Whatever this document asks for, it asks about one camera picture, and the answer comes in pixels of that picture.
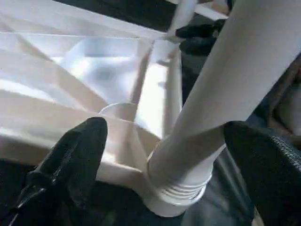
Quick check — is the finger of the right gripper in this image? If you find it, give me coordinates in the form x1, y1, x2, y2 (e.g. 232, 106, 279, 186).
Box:
175, 23, 226, 40
179, 38, 218, 57

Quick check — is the black work mat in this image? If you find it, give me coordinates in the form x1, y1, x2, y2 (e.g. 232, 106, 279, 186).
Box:
0, 0, 264, 226

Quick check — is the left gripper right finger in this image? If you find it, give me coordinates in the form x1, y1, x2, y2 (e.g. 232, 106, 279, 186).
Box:
223, 121, 301, 226

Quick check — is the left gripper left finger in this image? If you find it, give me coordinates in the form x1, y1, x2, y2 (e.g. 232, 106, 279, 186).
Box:
0, 117, 109, 226

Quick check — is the white plastic table top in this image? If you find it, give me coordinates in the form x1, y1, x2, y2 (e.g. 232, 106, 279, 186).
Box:
0, 0, 226, 218

